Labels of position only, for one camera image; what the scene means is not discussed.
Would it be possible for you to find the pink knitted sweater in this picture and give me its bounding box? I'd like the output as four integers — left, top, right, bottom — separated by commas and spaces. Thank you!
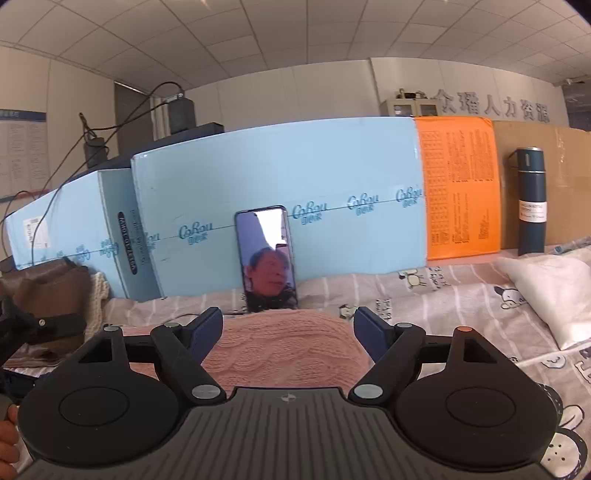
119, 307, 376, 398

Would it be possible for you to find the person's hand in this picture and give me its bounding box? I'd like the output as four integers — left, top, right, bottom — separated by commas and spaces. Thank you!
0, 405, 20, 480

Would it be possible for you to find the cream knitted garment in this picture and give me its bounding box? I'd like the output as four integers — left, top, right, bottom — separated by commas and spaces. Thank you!
84, 273, 110, 341

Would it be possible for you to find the cartoon patterned grey bedsheet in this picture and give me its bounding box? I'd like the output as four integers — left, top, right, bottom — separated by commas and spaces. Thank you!
103, 261, 590, 479

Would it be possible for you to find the smartphone with lit screen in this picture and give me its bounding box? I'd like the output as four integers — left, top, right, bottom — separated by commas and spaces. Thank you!
235, 205, 298, 313

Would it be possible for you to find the brown folded garment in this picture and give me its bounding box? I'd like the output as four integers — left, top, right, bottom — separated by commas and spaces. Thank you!
1, 258, 91, 369

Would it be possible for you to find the light blue cardboard box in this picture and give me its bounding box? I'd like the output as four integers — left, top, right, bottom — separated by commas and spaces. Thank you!
131, 117, 427, 296

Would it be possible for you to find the orange cardboard box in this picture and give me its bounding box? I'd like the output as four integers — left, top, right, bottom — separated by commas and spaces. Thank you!
415, 116, 501, 260

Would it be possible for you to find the white t-shirt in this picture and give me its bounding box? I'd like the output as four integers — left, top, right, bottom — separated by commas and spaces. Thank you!
496, 248, 590, 350

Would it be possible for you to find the dark blue vacuum bottle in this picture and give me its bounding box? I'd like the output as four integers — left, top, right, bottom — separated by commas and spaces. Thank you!
512, 146, 548, 256

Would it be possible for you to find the black power adapter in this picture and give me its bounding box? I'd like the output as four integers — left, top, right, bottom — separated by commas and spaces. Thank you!
167, 94, 197, 135

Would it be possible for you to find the brown cardboard box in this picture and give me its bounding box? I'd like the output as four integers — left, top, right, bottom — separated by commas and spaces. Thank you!
493, 121, 590, 249

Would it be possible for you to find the black cable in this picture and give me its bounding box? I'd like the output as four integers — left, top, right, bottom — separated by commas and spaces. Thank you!
0, 80, 187, 269

